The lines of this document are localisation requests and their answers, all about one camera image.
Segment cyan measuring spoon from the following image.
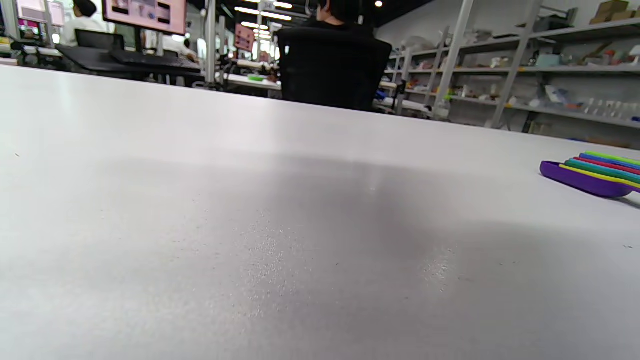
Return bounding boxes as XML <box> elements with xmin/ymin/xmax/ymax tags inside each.
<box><xmin>563</xmin><ymin>158</ymin><xmax>640</xmax><ymax>185</ymax></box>

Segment blue measuring spoon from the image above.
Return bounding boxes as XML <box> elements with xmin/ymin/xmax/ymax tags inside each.
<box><xmin>578</xmin><ymin>153</ymin><xmax>640</xmax><ymax>172</ymax></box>

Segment black curved desk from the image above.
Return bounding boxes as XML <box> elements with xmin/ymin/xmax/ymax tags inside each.
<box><xmin>54</xmin><ymin>43</ymin><xmax>204</xmax><ymax>83</ymax></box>

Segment pale monitor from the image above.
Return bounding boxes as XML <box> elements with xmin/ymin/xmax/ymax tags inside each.
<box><xmin>15</xmin><ymin>0</ymin><xmax>67</xmax><ymax>29</ymax></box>

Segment red measuring spoon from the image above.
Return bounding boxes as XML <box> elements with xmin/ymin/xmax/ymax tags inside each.
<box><xmin>572</xmin><ymin>156</ymin><xmax>640</xmax><ymax>177</ymax></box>

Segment large monitor with pink screen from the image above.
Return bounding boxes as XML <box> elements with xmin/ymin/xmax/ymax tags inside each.
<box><xmin>102</xmin><ymin>0</ymin><xmax>189</xmax><ymax>37</ymax></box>

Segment grey metal shelving unit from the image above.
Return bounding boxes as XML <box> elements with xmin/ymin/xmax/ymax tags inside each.
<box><xmin>384</xmin><ymin>0</ymin><xmax>640</xmax><ymax>132</ymax></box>

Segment aluminium frame post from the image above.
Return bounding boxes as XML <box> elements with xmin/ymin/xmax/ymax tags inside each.
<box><xmin>203</xmin><ymin>0</ymin><xmax>219</xmax><ymax>87</ymax></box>
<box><xmin>431</xmin><ymin>0</ymin><xmax>476</xmax><ymax>120</ymax></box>

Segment lime green measuring spoon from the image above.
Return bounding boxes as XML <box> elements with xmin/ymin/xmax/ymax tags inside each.
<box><xmin>583</xmin><ymin>150</ymin><xmax>640</xmax><ymax>167</ymax></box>

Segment small monitor with pink screen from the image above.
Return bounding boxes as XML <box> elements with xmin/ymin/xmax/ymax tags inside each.
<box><xmin>233</xmin><ymin>23</ymin><xmax>257</xmax><ymax>53</ymax></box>

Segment purple measuring spoon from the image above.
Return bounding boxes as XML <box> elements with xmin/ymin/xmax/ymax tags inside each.
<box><xmin>539</xmin><ymin>160</ymin><xmax>640</xmax><ymax>199</ymax></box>

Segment yellow measuring spoon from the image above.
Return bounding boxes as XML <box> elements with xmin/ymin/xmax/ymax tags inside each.
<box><xmin>558</xmin><ymin>164</ymin><xmax>640</xmax><ymax>191</ymax></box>

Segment black mesh office chair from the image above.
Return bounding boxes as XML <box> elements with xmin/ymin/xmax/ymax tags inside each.
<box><xmin>276</xmin><ymin>24</ymin><xmax>394</xmax><ymax>112</ymax></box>

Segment cardboard boxes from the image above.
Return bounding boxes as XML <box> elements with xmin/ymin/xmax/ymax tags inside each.
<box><xmin>589</xmin><ymin>0</ymin><xmax>640</xmax><ymax>26</ymax></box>

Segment plain black chair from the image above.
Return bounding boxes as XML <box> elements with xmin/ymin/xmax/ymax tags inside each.
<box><xmin>74</xmin><ymin>28</ymin><xmax>126</xmax><ymax>51</ymax></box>

